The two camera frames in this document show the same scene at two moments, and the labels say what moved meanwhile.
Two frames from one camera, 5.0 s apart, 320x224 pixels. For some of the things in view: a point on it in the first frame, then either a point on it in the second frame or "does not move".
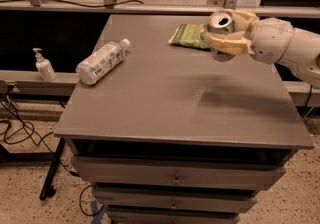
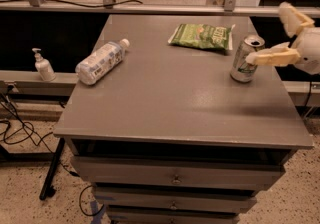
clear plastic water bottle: [101, 61] does not move
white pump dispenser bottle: [44, 66] does not move
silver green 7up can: [221, 21] to [242, 71]
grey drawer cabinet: [169, 134] does not move
